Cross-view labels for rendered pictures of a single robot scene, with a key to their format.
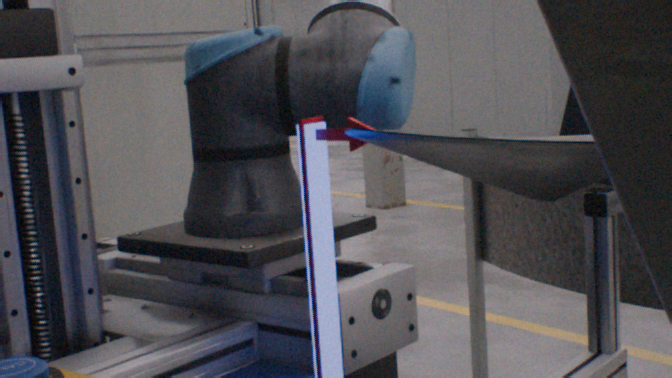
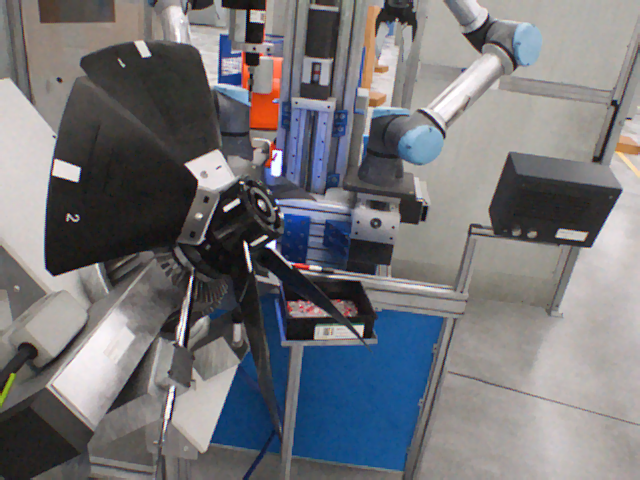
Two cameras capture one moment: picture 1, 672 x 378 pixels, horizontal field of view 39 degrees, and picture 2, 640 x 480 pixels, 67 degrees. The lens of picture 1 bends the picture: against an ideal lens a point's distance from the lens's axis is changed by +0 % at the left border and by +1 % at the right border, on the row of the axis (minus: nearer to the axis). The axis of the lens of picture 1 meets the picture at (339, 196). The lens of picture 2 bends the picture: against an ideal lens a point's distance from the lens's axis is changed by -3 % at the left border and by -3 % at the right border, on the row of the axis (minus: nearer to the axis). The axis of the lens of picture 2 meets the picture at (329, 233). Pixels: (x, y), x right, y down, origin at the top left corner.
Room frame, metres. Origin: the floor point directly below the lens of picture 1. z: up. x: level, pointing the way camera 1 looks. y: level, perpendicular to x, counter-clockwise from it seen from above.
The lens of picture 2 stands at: (0.07, -1.03, 1.54)
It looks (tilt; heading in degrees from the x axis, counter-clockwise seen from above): 25 degrees down; 53
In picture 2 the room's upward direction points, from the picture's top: 7 degrees clockwise
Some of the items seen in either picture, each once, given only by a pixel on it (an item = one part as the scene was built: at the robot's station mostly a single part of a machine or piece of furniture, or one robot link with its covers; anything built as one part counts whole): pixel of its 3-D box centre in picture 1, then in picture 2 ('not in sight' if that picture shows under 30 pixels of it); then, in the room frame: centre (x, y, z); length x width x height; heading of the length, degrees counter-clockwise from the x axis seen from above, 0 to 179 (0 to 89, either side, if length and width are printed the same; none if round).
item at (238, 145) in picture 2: not in sight; (231, 142); (0.74, 0.43, 1.09); 0.15 x 0.15 x 0.10
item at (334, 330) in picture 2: not in sight; (324, 309); (0.71, -0.21, 0.85); 0.22 x 0.17 x 0.07; 157
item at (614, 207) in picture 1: (633, 189); (514, 236); (1.18, -0.37, 1.04); 0.24 x 0.03 x 0.03; 141
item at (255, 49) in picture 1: (242, 86); (389, 128); (1.12, 0.11, 1.20); 0.13 x 0.12 x 0.14; 81
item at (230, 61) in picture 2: not in sight; (261, 68); (3.87, 6.25, 0.49); 1.27 x 0.88 x 0.98; 38
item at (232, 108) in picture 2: not in sight; (230, 106); (0.73, 0.43, 1.20); 0.13 x 0.12 x 0.14; 174
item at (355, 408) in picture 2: not in sight; (293, 383); (0.76, -0.04, 0.45); 0.82 x 0.02 x 0.66; 141
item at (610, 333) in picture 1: (602, 271); (468, 259); (1.10, -0.31, 0.96); 0.03 x 0.03 x 0.20; 51
